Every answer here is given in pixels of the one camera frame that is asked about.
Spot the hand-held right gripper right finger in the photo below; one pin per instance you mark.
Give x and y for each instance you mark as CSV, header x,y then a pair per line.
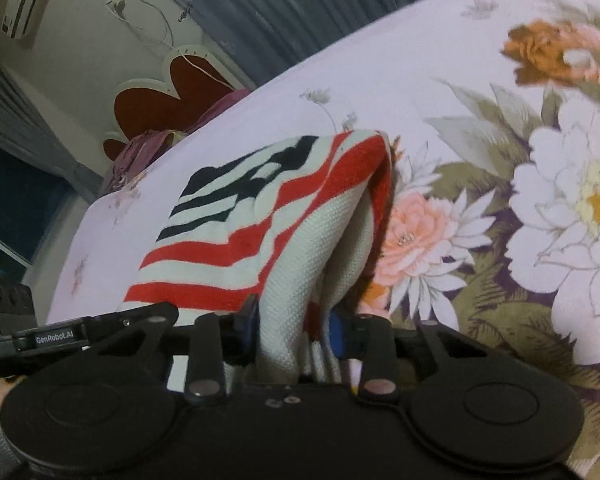
x,y
336,334

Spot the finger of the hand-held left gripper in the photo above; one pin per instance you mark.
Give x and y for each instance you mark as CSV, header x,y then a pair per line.
x,y
130,320

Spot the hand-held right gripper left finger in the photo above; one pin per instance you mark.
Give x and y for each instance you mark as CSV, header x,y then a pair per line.
x,y
248,321

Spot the red white black striped garment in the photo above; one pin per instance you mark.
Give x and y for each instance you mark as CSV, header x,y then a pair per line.
x,y
280,220

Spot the dark window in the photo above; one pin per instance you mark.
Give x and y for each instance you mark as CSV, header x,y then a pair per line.
x,y
20,200

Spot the purple cloth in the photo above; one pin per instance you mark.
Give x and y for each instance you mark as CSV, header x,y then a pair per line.
x,y
140,157

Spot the red and white headboard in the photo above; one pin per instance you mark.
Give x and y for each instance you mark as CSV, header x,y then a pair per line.
x,y
155,105

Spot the grey curtain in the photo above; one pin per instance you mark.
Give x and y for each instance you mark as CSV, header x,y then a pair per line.
x,y
305,0
25,110

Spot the pink floral bed sheet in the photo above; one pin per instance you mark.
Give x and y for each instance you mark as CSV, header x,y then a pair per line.
x,y
480,70

